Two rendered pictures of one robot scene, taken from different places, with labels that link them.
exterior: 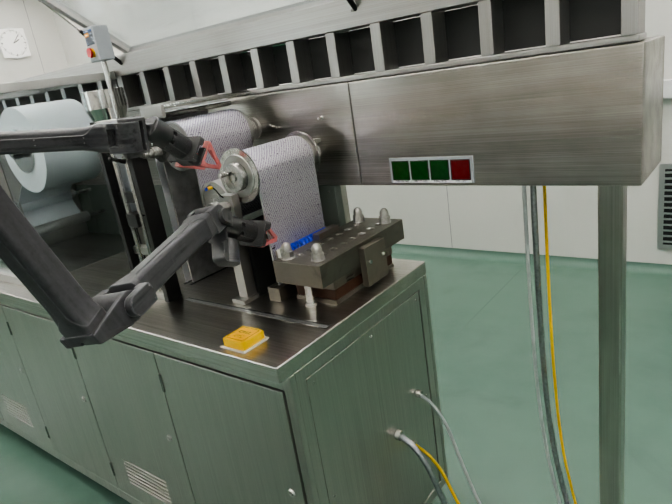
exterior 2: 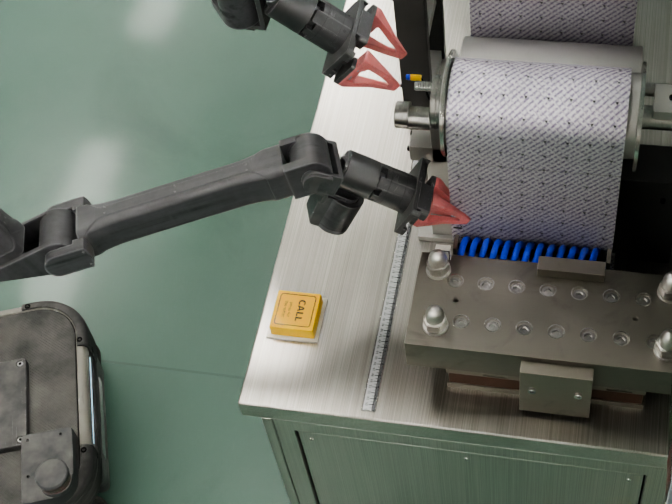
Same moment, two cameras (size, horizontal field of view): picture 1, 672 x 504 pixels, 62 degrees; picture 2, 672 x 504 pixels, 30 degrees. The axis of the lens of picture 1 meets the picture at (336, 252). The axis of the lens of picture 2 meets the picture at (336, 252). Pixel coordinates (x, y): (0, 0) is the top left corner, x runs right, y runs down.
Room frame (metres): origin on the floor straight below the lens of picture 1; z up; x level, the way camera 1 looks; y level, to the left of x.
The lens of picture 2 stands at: (0.93, -0.80, 2.55)
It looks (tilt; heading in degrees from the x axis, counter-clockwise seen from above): 54 degrees down; 70
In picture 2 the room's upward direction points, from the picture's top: 11 degrees counter-clockwise
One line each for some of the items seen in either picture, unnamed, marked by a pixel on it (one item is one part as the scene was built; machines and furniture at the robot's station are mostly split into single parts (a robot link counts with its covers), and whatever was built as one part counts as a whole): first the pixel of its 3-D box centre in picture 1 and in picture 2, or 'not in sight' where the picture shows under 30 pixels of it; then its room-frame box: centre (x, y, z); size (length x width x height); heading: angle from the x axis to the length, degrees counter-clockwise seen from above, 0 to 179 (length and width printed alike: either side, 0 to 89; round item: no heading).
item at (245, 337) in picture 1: (243, 338); (296, 314); (1.22, 0.25, 0.91); 0.07 x 0.07 x 0.02; 50
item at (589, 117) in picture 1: (205, 140); not in sight; (2.26, 0.44, 1.29); 3.10 x 0.28 x 0.30; 50
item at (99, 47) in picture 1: (96, 44); not in sight; (1.87, 0.63, 1.66); 0.07 x 0.07 x 0.10; 44
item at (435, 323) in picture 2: (316, 251); (434, 317); (1.36, 0.05, 1.05); 0.04 x 0.04 x 0.04
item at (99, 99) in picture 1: (104, 99); not in sight; (2.04, 0.71, 1.50); 0.14 x 0.14 x 0.06
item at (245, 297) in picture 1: (234, 249); (432, 171); (1.49, 0.27, 1.05); 0.06 x 0.05 x 0.31; 140
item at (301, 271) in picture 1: (342, 248); (551, 321); (1.51, -0.02, 1.00); 0.40 x 0.16 x 0.06; 140
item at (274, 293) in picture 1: (306, 275); not in sight; (1.55, 0.10, 0.92); 0.28 x 0.04 x 0.04; 140
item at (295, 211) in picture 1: (295, 215); (532, 209); (1.55, 0.10, 1.11); 0.23 x 0.01 x 0.18; 140
